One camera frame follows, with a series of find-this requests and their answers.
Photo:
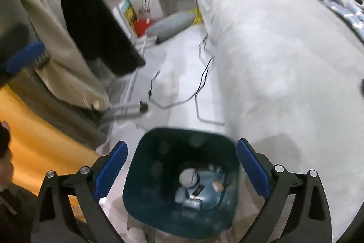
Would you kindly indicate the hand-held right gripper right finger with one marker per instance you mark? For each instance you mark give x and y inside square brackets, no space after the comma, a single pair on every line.
[253,169]

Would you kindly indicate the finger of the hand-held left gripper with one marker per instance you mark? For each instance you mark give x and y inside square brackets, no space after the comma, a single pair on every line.
[24,56]

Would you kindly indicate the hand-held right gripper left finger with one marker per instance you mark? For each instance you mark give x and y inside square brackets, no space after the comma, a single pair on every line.
[111,171]

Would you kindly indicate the brown cardboard tube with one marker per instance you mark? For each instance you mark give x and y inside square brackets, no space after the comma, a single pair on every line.
[218,186]

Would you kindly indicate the teal plastic bin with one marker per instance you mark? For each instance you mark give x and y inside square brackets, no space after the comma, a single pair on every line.
[153,152]

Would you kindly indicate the black snack packet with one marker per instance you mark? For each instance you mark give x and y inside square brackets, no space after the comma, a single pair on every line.
[196,190]

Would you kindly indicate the white tissue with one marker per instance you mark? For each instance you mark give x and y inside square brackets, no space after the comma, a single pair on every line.
[187,176]

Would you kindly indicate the clear plastic bag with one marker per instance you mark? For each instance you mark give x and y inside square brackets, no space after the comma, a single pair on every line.
[187,201]

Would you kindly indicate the beige hanging garment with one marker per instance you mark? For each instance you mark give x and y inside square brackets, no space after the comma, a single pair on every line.
[65,60]

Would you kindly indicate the metal clothes rack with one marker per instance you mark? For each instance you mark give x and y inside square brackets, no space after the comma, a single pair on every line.
[125,112]

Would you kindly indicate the black hanging garment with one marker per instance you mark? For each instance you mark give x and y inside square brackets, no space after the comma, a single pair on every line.
[93,26]

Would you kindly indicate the yellow board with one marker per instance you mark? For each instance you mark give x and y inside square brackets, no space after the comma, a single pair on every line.
[34,132]

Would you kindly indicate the person's dark jacket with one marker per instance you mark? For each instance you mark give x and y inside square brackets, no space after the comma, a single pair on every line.
[14,203]

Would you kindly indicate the teal and yellow box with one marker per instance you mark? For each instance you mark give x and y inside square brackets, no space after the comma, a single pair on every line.
[126,11]

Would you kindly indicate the grey upholstered bed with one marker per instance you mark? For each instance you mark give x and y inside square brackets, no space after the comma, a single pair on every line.
[284,60]

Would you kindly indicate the red container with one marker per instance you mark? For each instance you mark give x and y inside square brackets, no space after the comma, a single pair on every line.
[143,28]

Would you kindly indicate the grey floor cushion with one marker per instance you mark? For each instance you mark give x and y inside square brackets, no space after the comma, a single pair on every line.
[170,22]

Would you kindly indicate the yellow plastic bag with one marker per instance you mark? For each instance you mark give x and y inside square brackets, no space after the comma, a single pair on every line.
[197,18]

